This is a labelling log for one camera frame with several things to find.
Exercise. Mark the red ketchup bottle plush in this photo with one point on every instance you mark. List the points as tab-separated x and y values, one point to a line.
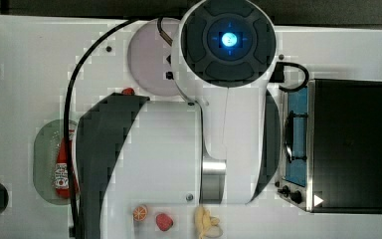
61	180

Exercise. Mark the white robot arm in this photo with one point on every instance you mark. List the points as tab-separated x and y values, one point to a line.
206	148

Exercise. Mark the small red toy fruit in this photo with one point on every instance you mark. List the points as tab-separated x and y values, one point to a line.
128	92

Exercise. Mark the lilac round plate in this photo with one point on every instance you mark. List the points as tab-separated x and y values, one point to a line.
148	60

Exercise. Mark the peeled banana toy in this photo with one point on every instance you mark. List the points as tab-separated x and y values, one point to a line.
207	226

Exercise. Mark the red strawberry toy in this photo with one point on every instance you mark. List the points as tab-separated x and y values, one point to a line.
164	222

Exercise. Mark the orange slice toy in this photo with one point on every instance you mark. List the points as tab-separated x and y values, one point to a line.
140	213

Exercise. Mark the black toaster oven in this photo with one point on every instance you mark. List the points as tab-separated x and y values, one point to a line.
332	147

